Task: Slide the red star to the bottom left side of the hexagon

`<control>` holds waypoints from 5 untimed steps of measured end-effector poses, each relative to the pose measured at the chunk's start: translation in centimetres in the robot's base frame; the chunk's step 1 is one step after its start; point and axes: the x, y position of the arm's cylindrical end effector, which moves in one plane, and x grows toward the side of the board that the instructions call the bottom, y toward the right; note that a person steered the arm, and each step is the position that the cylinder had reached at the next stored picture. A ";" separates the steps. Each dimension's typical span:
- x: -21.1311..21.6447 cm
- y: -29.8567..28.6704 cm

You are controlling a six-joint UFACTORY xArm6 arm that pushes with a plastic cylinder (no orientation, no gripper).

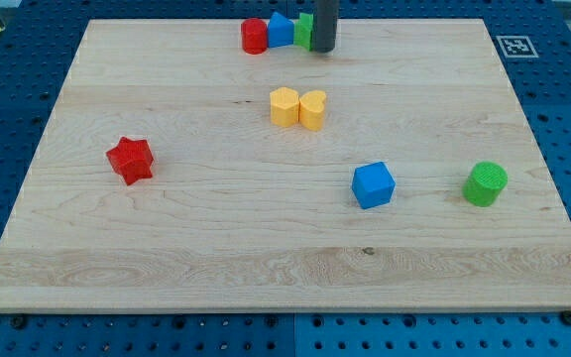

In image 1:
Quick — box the wooden board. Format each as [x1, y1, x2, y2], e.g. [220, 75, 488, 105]
[0, 19, 571, 313]

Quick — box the red star block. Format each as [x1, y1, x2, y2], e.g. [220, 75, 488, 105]
[106, 137, 154, 185]

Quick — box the blue cube block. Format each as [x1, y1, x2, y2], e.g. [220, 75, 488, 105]
[351, 162, 396, 209]

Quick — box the white fiducial marker tag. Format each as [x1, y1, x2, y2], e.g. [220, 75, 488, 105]
[496, 35, 538, 59]

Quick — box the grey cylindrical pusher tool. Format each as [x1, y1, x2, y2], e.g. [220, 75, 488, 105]
[311, 0, 340, 54]

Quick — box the green star block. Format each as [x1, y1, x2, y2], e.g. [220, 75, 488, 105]
[293, 13, 314, 52]

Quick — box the red cylinder block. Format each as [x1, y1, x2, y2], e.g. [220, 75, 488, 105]
[240, 18, 268, 55]

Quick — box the blue triangular block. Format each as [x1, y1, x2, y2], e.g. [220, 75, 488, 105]
[268, 12, 294, 48]

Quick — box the green cylinder block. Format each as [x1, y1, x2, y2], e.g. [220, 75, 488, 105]
[462, 162, 509, 207]

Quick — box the yellow hexagon block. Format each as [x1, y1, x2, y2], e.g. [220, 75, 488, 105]
[270, 87, 299, 127]

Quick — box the yellow heart block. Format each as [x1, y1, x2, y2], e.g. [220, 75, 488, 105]
[299, 90, 327, 131]

